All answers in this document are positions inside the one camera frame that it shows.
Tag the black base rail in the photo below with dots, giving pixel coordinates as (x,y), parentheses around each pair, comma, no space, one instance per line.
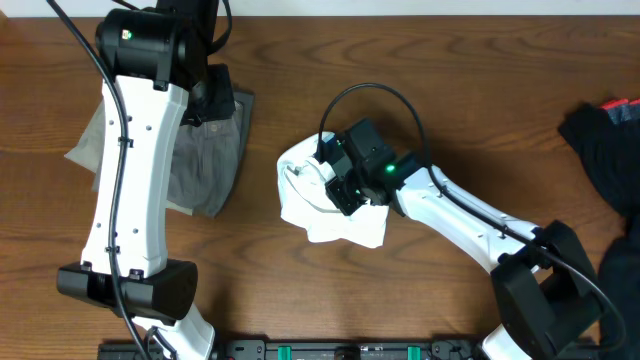
(257,349)

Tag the grey folded shorts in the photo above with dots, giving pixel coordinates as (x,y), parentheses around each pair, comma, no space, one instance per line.
(206,160)

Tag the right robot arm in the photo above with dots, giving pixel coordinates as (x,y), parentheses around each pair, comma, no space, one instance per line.
(544,284)

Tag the beige folded garment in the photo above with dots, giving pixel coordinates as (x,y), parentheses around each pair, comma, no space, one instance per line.
(88,153)

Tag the white t-shirt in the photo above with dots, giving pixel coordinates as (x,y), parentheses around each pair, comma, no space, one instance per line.
(304,203)

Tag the black garment with red trim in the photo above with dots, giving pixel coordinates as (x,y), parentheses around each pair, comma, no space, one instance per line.
(606,140)

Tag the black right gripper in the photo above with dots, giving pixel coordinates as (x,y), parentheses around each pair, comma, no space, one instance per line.
(336,190)

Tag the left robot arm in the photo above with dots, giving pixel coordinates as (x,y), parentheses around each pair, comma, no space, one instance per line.
(156,78)

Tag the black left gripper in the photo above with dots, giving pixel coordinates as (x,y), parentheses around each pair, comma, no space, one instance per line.
(212,100)

